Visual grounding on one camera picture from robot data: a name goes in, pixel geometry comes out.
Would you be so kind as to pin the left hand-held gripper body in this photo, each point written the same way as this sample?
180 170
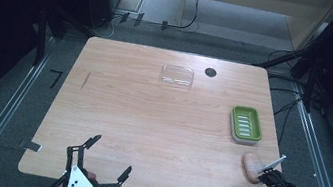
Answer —
80 185

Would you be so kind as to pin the tan oval soap bar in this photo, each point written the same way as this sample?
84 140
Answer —
251 167

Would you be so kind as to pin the person's left hand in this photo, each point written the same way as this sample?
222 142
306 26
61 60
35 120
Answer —
91 176

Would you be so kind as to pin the green soap dish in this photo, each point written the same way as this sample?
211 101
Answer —
246 124

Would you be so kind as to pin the grey tape strip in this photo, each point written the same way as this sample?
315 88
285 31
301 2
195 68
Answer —
30 145

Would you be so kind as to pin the clear plastic lid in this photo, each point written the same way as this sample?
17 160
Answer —
177 76

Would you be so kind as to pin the black metal stand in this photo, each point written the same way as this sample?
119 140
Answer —
42 36
308 58

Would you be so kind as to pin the black round table grommet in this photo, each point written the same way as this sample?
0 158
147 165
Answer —
210 72

